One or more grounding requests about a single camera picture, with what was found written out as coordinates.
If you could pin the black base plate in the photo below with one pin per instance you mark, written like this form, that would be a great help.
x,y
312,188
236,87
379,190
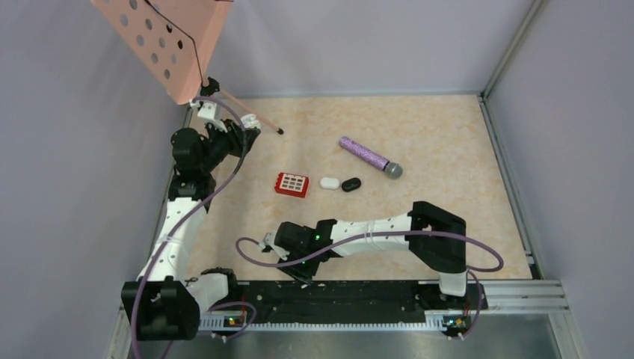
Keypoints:
x,y
349,303

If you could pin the black earbud charging case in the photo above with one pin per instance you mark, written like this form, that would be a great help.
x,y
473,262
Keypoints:
x,y
351,184

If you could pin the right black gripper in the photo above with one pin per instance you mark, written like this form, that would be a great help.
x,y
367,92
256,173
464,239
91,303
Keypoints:
x,y
303,274

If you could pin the white oval earbud case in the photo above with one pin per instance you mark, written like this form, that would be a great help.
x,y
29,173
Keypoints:
x,y
329,183

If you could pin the purple glitter microphone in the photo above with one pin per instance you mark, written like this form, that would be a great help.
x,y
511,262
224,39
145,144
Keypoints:
x,y
392,169

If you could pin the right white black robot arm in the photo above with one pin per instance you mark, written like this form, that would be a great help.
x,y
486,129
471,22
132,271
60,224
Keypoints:
x,y
427,231

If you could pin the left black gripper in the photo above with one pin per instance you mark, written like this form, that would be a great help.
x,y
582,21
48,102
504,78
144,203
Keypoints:
x,y
236,137

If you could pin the aluminium front rail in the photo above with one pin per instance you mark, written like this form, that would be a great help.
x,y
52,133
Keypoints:
x,y
517,299

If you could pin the white square earbud case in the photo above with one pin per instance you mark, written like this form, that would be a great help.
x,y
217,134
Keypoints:
x,y
250,121

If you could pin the red grid box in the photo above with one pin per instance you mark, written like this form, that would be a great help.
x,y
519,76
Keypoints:
x,y
292,185

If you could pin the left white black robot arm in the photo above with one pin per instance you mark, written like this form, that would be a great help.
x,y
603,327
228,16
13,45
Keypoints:
x,y
178,238

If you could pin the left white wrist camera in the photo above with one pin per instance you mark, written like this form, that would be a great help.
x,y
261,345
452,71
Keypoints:
x,y
208,114

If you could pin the pink perforated music stand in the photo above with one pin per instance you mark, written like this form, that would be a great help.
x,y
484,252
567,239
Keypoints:
x,y
174,39

